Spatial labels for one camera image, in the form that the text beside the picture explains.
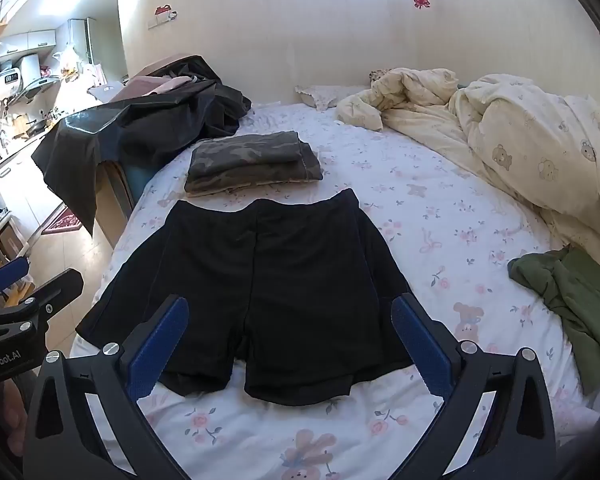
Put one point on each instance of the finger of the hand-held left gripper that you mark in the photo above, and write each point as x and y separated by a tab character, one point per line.
7	275
60	287

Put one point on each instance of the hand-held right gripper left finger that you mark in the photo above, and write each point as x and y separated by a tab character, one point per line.
160	347

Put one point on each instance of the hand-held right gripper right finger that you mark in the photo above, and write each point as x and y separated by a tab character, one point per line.
422	350

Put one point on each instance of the black pants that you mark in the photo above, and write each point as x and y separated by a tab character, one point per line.
280	270

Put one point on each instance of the folded camouflage pants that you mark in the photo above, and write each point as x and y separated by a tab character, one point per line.
250	160

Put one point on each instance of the person's left hand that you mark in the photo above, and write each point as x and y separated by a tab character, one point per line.
7	412

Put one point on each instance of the red patterned rug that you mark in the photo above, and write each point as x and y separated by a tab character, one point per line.
62	222

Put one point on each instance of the white kitchen counter cabinet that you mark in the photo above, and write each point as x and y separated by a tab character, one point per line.
25	190

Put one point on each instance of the cardboard box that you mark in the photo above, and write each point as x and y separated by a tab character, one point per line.
107	200

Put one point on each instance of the floral white bed sheet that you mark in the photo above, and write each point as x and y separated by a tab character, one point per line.
430	210

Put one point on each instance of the black wok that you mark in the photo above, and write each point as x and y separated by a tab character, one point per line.
36	127

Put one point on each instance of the green garment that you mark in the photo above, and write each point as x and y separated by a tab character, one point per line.
580	305

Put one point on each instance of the range hood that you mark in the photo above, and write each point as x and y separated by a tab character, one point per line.
37	91

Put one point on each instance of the black draped cloth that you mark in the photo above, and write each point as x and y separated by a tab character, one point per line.
155	125

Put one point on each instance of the white water heater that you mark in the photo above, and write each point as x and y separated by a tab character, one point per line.
7	77

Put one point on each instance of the white plastic bag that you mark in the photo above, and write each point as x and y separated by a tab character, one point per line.
67	60

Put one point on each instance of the pink garment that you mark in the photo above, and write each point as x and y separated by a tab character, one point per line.
160	85

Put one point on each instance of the cream bear-print duvet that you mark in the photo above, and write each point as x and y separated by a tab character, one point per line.
530	150

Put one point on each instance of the white refrigerator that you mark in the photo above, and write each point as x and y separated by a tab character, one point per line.
82	40

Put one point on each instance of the white lace-edged pillow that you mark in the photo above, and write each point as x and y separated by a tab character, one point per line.
322	95

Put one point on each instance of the brown patterned cloth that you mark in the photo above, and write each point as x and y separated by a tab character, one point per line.
380	75

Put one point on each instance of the white wall cabinets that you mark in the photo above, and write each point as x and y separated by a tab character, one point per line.
27	41

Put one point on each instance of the wall switch with red sticker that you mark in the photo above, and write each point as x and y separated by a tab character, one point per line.
162	16

